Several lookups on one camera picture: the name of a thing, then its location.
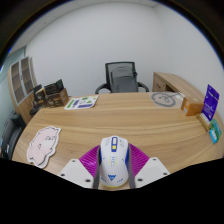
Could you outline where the small blue box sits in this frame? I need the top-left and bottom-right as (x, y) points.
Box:
(208, 128), (220, 145)

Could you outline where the white and blue computer mouse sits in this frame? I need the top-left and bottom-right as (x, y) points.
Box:
(98, 134), (131, 189)

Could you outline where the tall brown cardboard box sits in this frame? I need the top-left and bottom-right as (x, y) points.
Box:
(34, 87), (48, 106)

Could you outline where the dark flat cardboard box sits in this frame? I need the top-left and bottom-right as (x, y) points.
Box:
(43, 78), (65, 96)

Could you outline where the pink animal-shaped mouse pad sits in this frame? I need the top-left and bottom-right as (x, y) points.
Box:
(26, 125), (62, 169)

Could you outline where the purple upright package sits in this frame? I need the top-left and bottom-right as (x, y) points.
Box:
(201, 84), (220, 122)

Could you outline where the black leather sofa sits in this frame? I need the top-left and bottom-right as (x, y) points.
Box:
(0, 111), (28, 161)

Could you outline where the orange-brown cardboard box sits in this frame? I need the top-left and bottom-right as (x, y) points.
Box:
(180, 96), (205, 117)

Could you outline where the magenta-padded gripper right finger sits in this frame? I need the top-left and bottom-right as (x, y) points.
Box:
(126, 143), (172, 190)

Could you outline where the white green printed mouse pad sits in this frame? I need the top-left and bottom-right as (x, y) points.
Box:
(63, 95), (100, 111)

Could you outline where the grey mesh office chair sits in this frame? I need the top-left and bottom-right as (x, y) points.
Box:
(94, 61), (150, 95)

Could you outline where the small yellow box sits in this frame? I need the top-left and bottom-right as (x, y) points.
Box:
(196, 112), (213, 132)

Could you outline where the wooden shelf unit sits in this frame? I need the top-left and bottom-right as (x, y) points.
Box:
(7, 55), (38, 125)

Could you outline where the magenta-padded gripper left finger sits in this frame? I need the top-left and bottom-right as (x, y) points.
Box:
(57, 144), (103, 190)

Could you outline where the brown wide cardboard box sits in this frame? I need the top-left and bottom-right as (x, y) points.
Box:
(45, 88), (70, 108)

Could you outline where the wooden side desk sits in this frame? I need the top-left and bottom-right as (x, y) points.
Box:
(152, 71), (208, 101)

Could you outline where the green flat box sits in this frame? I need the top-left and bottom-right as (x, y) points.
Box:
(209, 118), (223, 141)

